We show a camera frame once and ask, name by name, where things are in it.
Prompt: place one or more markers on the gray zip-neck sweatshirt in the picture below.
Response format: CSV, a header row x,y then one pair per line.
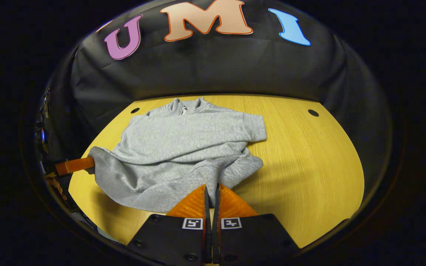
x,y
179,140

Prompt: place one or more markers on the black backdrop cloth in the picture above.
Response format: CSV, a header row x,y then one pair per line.
x,y
216,66

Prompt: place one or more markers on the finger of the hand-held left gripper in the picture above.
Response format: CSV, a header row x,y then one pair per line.
x,y
76,165

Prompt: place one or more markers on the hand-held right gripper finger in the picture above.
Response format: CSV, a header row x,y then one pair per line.
x,y
216,240
207,240

